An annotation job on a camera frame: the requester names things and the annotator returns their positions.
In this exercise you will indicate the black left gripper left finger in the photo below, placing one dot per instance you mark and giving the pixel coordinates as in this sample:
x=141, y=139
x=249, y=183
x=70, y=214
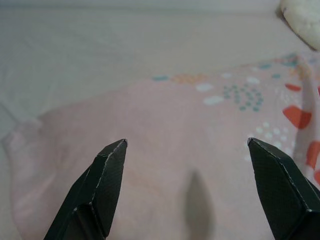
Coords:
x=107, y=190

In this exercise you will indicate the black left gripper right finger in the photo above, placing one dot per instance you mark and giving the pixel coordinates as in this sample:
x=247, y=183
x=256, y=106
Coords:
x=282, y=195

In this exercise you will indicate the pink patterned pillow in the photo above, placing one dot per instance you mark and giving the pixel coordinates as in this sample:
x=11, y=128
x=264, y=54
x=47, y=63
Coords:
x=162, y=120

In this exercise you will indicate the cream sheeted bed mattress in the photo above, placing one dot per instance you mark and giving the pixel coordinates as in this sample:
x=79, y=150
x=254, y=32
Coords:
x=100, y=50

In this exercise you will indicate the cream cartoon print blanket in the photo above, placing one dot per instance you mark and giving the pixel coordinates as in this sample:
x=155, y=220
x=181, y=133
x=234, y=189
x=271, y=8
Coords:
x=300, y=20

